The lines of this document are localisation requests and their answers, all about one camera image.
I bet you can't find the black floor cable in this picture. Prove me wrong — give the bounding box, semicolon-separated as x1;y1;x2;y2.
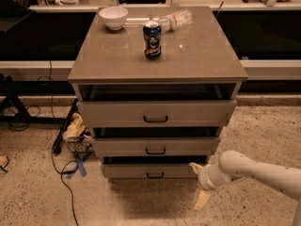
50;59;81;226

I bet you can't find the blue tape cross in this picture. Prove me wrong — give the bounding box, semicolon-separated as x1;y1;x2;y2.
66;152;92;179

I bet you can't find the black power strip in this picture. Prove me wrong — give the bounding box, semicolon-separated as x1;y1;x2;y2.
52;100;77;154

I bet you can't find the grey middle drawer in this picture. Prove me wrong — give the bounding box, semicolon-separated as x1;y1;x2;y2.
92;137;220;157

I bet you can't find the grey drawer cabinet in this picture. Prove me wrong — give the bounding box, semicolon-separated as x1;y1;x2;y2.
69;7;247;165

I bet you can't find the shoe at left edge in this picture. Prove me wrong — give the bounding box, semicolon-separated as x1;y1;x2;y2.
0;155;8;172

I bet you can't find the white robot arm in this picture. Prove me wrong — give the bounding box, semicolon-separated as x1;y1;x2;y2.
189;151;301;226

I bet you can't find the grey drawer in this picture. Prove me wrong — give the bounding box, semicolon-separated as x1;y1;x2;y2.
101;164;197;179
92;137;220;157
77;100;236;128

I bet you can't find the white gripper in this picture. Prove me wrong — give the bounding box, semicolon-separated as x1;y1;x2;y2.
189;163;218;210

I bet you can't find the white bowl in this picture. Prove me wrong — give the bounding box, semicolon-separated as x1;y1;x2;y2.
99;7;128;30

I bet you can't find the blue soda can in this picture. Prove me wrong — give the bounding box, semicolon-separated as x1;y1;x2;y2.
143;21;161;60

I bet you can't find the grey bottom drawer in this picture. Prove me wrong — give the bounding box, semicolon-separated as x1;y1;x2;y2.
101;164;197;179

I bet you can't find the clear plastic bottle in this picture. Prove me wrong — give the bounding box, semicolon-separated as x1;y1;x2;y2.
159;8;192;32

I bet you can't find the black stand leg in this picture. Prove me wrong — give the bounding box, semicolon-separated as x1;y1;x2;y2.
0;73;66;124

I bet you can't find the grey top drawer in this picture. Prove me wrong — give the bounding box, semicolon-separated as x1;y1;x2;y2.
77;100;236;128

